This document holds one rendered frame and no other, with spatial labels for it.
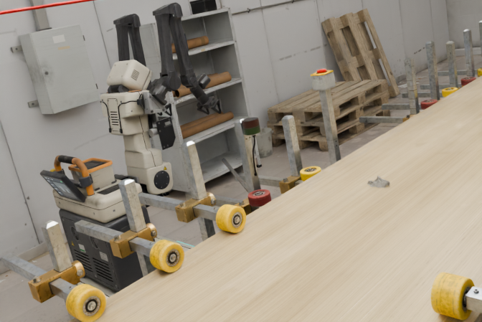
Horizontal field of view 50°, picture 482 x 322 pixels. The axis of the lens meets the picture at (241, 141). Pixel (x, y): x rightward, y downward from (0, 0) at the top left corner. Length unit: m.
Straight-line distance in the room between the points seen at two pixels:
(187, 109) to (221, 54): 0.62
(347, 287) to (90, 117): 3.51
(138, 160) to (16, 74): 1.65
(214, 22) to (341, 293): 4.10
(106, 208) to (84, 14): 2.32
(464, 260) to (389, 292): 0.20
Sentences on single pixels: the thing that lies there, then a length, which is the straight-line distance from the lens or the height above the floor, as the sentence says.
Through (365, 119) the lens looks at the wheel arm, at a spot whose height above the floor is 0.81.
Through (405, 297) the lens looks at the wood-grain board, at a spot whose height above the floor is 0.90.
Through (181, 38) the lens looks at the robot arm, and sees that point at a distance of 2.81.
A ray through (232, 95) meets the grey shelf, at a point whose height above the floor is 0.73.
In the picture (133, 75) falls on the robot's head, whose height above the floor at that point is 1.31.
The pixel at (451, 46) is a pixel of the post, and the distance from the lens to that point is 3.28.
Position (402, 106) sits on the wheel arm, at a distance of 3.17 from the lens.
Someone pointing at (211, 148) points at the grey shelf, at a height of 0.24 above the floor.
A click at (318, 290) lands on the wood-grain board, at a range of 1.25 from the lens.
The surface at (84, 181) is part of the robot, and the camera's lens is 2.60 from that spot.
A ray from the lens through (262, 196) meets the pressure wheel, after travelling 1.82.
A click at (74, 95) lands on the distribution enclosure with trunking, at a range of 4.18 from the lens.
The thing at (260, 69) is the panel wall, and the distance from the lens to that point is 5.79.
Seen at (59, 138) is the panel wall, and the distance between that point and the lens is 4.38.
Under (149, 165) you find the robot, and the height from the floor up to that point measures 0.83.
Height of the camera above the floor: 1.55
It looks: 14 degrees down
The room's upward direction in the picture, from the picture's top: 11 degrees counter-clockwise
